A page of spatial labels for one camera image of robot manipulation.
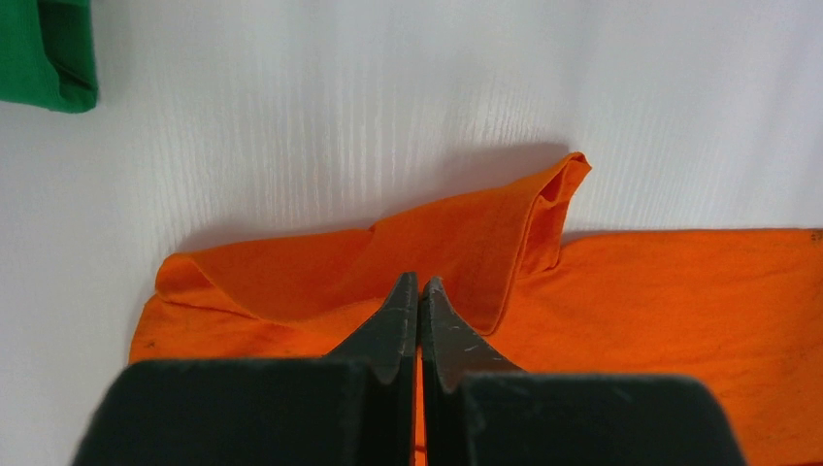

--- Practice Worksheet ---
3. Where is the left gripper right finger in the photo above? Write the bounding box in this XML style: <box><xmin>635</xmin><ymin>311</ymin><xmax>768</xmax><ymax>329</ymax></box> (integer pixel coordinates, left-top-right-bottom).
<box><xmin>418</xmin><ymin>278</ymin><xmax>744</xmax><ymax>465</ymax></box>

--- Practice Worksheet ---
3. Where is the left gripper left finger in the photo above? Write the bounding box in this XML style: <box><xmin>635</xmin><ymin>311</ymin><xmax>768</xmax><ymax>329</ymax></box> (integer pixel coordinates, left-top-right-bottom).
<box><xmin>74</xmin><ymin>273</ymin><xmax>418</xmax><ymax>465</ymax></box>

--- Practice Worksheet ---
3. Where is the orange t-shirt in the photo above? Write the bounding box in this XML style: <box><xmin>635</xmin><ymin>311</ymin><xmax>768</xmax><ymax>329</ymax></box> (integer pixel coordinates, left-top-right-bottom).
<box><xmin>128</xmin><ymin>153</ymin><xmax>822</xmax><ymax>465</ymax></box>

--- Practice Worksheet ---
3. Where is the folded green t-shirt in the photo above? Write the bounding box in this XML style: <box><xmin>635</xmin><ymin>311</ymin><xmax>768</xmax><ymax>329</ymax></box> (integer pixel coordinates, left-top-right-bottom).
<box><xmin>1</xmin><ymin>0</ymin><xmax>99</xmax><ymax>114</ymax></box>

